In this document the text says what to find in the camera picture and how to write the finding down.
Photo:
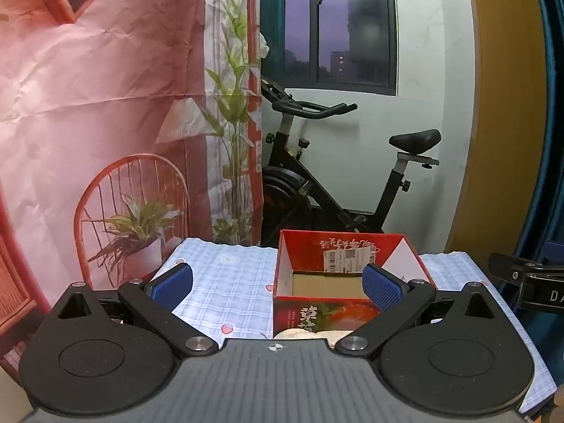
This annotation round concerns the yellow wooden panel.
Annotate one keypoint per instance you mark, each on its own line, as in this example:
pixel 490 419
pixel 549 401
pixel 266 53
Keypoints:
pixel 498 97

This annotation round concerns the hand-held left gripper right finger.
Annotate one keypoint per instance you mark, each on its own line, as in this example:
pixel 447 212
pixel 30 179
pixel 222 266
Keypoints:
pixel 383 288

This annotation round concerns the dark framed window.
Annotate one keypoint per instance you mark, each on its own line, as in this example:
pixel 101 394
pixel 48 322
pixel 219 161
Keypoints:
pixel 352 31

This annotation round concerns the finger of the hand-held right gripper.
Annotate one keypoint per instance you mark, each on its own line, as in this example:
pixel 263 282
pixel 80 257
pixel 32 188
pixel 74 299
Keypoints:
pixel 513 268

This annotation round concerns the black exercise bike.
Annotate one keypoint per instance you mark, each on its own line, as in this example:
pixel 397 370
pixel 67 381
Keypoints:
pixel 291 185

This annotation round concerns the red strawberry print cardboard box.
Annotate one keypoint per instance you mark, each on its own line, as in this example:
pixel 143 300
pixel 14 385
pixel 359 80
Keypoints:
pixel 291 313

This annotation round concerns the pink printed backdrop cloth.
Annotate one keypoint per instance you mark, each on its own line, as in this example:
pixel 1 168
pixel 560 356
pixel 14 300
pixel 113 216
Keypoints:
pixel 88 75

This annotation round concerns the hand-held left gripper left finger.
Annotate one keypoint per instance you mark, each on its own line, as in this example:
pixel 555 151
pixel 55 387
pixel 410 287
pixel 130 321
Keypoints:
pixel 174 284

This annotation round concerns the pale cloth bundle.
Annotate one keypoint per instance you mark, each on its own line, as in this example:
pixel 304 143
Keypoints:
pixel 304 335

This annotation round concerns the blue curtain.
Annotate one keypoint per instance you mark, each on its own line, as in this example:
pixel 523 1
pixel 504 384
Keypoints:
pixel 555 141

